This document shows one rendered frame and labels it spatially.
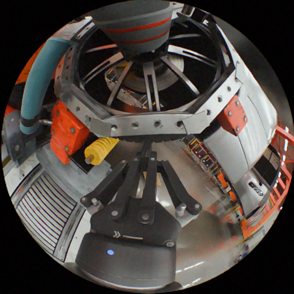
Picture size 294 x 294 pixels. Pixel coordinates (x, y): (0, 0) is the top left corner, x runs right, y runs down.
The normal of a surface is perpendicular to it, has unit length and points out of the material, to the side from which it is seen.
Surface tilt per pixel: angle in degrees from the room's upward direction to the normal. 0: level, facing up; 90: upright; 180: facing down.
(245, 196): 108
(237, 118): 90
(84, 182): 0
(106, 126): 90
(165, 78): 90
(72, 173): 0
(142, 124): 90
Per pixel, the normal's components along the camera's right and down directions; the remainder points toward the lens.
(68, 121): -0.08, 0.41
